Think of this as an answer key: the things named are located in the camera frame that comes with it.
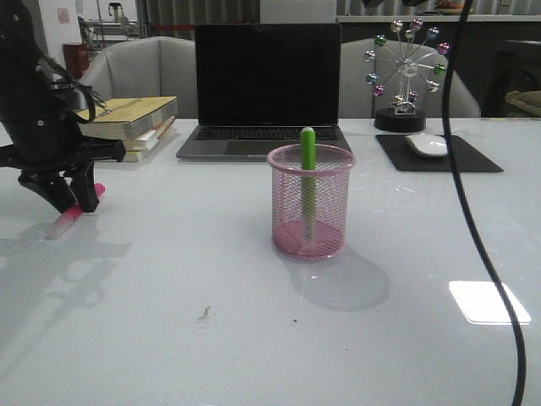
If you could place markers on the fruit bowl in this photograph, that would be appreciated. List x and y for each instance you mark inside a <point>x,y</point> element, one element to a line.
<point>449,7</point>

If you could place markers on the middle white book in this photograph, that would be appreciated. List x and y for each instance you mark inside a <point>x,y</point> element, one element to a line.
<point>149,139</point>

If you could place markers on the green highlighter pen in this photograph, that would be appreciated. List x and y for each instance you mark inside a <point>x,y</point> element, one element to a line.
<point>308,154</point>

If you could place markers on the top yellow book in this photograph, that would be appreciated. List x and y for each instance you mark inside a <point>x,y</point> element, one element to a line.
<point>129,118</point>

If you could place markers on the pink highlighter pen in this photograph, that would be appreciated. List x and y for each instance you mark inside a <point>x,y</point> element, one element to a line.
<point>58,228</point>

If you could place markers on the yellow book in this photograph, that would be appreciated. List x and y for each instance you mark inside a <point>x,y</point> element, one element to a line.
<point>129,118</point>
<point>136,156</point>

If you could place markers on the grey laptop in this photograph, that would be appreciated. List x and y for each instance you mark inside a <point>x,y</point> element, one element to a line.
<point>259,85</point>

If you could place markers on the red bin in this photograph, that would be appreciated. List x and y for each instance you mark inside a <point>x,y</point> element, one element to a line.
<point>76,57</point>

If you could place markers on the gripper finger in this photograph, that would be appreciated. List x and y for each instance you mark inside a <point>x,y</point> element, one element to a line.
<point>83,186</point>
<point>50,186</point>

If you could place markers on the pink mesh pen holder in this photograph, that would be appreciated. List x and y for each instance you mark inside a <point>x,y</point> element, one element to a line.
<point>332,171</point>

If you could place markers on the right grey armchair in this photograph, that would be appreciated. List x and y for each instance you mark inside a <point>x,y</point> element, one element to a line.
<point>356,99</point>

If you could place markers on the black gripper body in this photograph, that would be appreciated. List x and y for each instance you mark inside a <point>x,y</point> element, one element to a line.
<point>44,130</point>

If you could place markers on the white computer mouse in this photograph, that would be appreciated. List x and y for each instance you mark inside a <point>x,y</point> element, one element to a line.
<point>427,145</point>

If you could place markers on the black mouse pad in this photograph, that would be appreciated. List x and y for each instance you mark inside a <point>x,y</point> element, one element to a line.
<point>404,158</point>

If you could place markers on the left grey armchair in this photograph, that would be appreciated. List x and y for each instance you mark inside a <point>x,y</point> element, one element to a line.
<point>154,66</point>

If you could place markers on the ferris wheel desk ornament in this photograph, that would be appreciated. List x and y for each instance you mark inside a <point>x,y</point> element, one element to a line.
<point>404,76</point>

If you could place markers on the grey armchair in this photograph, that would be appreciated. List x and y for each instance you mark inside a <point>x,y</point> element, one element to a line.
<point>154,66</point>
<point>356,99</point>

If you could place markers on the bottom yellow book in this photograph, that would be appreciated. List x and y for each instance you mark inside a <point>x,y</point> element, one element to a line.
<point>136,156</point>

